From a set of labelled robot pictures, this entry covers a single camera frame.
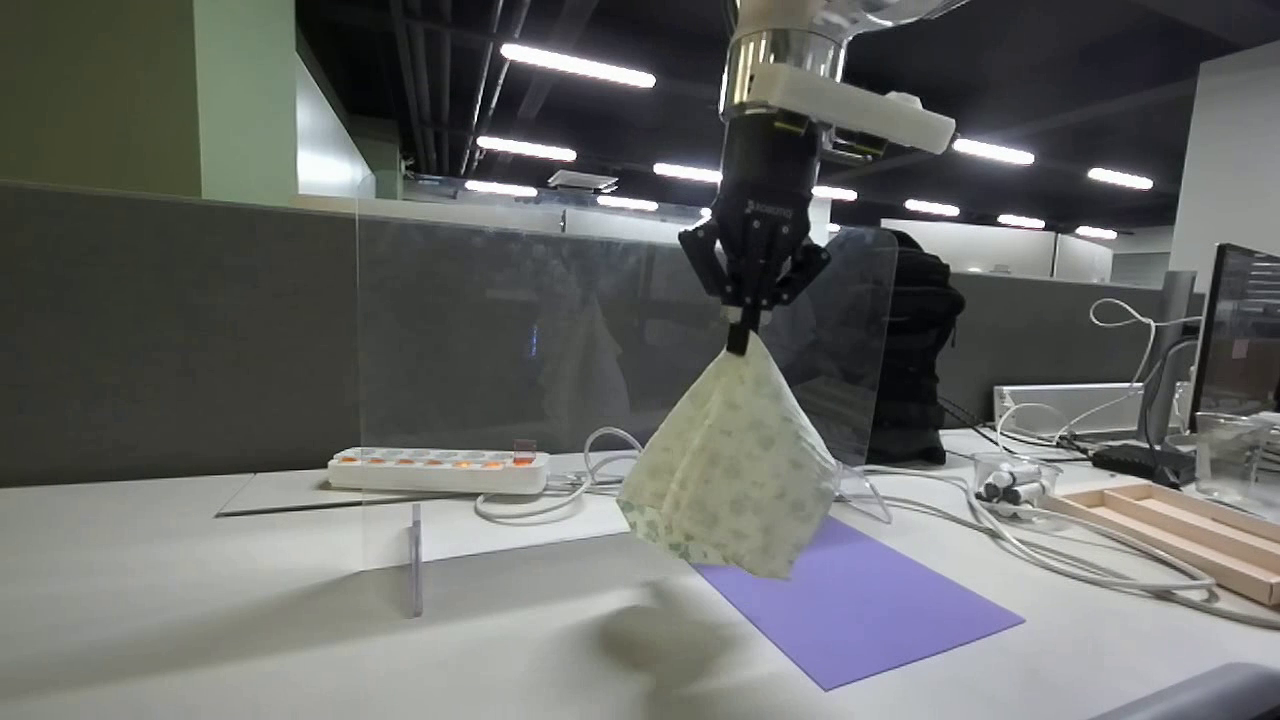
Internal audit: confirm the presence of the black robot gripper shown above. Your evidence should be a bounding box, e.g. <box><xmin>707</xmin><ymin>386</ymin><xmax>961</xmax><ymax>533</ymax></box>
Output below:
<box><xmin>674</xmin><ymin>105</ymin><xmax>835</xmax><ymax>356</ymax></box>

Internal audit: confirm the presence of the white patterned cloth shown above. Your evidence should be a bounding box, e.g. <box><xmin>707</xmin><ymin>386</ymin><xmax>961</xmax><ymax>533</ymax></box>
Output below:
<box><xmin>613</xmin><ymin>329</ymin><xmax>848</xmax><ymax>583</ymax></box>

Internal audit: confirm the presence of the white flat box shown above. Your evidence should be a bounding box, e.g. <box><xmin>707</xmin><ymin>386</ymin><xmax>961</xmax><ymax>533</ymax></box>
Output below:
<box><xmin>987</xmin><ymin>381</ymin><xmax>1151</xmax><ymax>443</ymax></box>

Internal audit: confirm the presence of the purple paper sheet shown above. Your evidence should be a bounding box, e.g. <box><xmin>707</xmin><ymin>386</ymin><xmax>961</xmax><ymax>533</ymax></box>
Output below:
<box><xmin>692</xmin><ymin>514</ymin><xmax>1027</xmax><ymax>697</ymax></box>

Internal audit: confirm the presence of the white power strip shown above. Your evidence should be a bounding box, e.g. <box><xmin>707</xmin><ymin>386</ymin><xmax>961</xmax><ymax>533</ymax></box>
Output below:
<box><xmin>325</xmin><ymin>443</ymin><xmax>556</xmax><ymax>503</ymax></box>

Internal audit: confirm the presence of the grey monitor stand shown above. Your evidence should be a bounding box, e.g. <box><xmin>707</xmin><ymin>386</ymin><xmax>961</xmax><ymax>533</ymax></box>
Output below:
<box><xmin>1089</xmin><ymin>266</ymin><xmax>1199</xmax><ymax>493</ymax></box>

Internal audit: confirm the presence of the black computer monitor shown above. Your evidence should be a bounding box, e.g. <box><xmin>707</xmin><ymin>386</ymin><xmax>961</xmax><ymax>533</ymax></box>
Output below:
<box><xmin>1186</xmin><ymin>241</ymin><xmax>1280</xmax><ymax>433</ymax></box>

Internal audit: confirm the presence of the wooden tray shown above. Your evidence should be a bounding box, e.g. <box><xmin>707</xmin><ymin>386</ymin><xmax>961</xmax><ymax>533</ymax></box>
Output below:
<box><xmin>1056</xmin><ymin>481</ymin><xmax>1280</xmax><ymax>611</ymax></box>

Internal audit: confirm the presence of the clear plastic bag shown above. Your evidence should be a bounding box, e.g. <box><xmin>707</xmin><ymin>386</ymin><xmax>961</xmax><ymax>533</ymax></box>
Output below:
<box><xmin>1193</xmin><ymin>409</ymin><xmax>1280</xmax><ymax>519</ymax></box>

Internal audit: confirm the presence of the grey desk partition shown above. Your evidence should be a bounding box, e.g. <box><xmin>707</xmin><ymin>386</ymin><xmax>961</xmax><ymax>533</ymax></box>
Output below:
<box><xmin>0</xmin><ymin>174</ymin><xmax>1178</xmax><ymax>493</ymax></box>

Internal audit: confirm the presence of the green pillar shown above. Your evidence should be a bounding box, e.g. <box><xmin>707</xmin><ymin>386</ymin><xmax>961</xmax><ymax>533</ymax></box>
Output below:
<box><xmin>0</xmin><ymin>0</ymin><xmax>299</xmax><ymax>202</ymax></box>

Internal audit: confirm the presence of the white power strip cable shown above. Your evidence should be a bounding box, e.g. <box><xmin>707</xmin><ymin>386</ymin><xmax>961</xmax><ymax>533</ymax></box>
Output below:
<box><xmin>470</xmin><ymin>425</ymin><xmax>648</xmax><ymax>527</ymax></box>

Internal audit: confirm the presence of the white cable adapter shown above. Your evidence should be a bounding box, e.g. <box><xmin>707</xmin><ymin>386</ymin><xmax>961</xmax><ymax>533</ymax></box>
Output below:
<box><xmin>971</xmin><ymin>453</ymin><xmax>1058</xmax><ymax>519</ymax></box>

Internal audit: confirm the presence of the white hanging cable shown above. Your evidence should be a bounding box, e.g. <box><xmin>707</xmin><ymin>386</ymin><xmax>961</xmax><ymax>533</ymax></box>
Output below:
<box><xmin>1082</xmin><ymin>292</ymin><xmax>1199</xmax><ymax>448</ymax></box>

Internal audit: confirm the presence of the thick white cable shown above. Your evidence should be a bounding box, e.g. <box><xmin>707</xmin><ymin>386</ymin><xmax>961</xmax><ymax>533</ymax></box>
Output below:
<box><xmin>852</xmin><ymin>472</ymin><xmax>1223</xmax><ymax>604</ymax></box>

